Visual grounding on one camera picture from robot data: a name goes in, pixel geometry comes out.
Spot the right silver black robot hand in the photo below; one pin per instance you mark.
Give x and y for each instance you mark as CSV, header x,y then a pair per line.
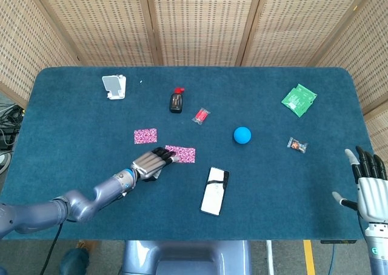
x,y
373,193

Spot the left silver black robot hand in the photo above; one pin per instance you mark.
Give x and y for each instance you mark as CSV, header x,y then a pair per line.
x,y
148,164

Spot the pink patterned card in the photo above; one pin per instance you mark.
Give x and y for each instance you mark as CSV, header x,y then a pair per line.
x,y
145,136
186,155

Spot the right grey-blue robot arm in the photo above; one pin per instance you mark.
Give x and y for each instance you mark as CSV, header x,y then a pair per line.
x,y
379,250

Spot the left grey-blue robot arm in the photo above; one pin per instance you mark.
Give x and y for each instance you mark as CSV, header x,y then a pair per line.
x,y
100,193

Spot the black bottle with red cap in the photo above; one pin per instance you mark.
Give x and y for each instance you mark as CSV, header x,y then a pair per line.
x,y
176,102

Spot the red candy in clear wrapper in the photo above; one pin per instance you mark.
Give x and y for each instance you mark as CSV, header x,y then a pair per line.
x,y
201,116

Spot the black-screen smartphone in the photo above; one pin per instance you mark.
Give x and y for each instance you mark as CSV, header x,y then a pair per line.
x,y
213,196

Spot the small clear snack wrapper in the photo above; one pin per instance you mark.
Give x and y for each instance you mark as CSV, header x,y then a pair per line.
x,y
297,144

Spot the white folding phone stand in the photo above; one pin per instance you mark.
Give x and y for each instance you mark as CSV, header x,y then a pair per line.
x,y
110,82

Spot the grey-blue robot torso base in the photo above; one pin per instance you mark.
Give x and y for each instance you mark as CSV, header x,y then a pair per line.
x,y
182,257

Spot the blue ball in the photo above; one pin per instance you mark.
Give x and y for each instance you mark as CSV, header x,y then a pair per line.
x,y
242,135

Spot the blue carpet table cover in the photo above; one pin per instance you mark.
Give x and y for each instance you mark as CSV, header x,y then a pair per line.
x,y
272,196

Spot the green foil packet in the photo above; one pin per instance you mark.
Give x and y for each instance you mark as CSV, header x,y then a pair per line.
x,y
298,100

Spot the white table leg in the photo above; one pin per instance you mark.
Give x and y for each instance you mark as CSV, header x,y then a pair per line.
x,y
270,257

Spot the blue jeans leg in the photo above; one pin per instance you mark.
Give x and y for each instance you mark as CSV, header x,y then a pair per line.
x,y
74,261

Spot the woven rattan screen panel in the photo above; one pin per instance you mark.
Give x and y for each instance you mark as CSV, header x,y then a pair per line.
x,y
369,60
97,23
303,23
203,23
24,45

